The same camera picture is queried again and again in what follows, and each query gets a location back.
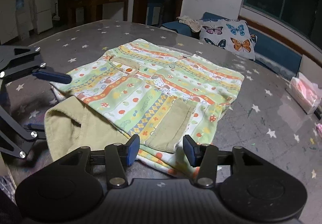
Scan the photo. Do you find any white refrigerator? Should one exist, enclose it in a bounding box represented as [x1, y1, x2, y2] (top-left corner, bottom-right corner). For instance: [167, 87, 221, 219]
[32, 0, 54, 35]

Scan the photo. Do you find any blue cabinet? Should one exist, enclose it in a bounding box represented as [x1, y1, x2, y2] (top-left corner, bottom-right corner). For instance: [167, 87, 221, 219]
[147, 0, 165, 26]

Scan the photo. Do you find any white water dispenser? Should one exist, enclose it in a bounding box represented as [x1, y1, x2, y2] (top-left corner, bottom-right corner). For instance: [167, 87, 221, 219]
[15, 0, 34, 41]

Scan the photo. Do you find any beige cushion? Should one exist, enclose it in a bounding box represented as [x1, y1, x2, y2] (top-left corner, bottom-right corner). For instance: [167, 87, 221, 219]
[298, 54, 322, 81]

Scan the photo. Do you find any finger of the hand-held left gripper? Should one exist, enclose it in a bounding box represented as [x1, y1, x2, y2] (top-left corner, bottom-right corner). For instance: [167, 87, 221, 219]
[0, 107, 47, 159]
[0, 45, 72, 85]

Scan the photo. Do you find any butterfly print pillow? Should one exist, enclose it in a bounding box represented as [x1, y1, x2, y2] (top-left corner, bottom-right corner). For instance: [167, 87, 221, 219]
[199, 19, 257, 61]

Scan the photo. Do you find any dark window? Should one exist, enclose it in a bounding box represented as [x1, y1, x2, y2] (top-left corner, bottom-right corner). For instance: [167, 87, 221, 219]
[239, 0, 322, 51]

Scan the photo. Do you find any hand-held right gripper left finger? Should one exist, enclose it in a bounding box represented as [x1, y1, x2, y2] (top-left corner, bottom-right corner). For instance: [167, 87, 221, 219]
[54, 135, 140, 189]

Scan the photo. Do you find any pink tissue pack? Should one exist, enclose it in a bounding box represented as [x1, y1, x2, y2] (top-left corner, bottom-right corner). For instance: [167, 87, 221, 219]
[286, 73, 322, 114]

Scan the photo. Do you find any blue sofa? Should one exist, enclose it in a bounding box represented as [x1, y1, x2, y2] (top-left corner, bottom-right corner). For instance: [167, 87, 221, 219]
[160, 11, 303, 76]

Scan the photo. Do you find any patterned green child's jacket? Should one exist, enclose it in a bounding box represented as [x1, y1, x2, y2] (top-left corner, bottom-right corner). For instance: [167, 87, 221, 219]
[44, 38, 245, 179]

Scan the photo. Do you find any cream cloth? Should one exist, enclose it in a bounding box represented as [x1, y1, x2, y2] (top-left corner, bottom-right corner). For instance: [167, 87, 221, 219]
[176, 15, 202, 33]

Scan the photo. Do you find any wooden side table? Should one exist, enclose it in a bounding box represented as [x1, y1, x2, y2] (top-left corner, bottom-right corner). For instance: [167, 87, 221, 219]
[68, 0, 130, 29]

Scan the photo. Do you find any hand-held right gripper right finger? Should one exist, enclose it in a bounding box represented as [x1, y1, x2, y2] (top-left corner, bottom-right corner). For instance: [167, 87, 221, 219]
[183, 135, 267, 187]

